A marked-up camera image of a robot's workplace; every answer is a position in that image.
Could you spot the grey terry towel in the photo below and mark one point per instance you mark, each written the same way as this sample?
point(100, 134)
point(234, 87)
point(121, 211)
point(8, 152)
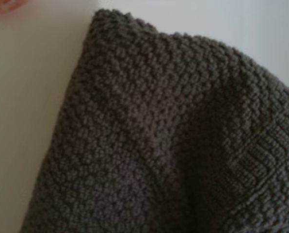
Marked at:
point(173, 136)

